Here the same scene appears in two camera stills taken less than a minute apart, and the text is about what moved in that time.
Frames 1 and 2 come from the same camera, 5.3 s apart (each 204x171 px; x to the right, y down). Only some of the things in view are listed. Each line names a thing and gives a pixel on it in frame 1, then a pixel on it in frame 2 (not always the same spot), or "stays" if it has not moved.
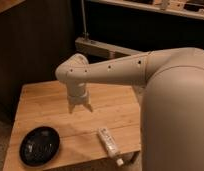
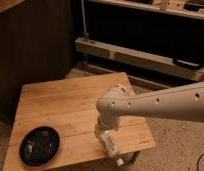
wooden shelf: x=187 y=8 stays
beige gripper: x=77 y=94 → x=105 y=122
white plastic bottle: x=110 y=145 stays
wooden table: x=115 y=107 stays
